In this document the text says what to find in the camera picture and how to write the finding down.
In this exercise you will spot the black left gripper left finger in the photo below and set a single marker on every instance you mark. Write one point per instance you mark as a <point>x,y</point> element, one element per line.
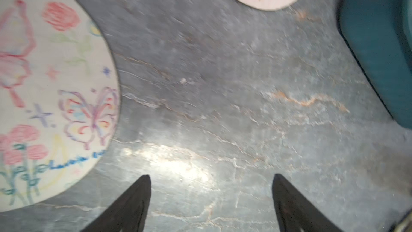
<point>128,213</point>

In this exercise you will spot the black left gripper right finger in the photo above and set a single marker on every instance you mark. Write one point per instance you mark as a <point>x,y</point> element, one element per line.
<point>294,212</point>

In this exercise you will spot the white pink floral coaster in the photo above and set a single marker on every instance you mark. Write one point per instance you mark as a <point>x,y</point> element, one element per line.
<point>60,99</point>

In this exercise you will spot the teal plastic storage box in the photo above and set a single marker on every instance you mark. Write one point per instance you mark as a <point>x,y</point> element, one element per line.
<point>379,34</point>

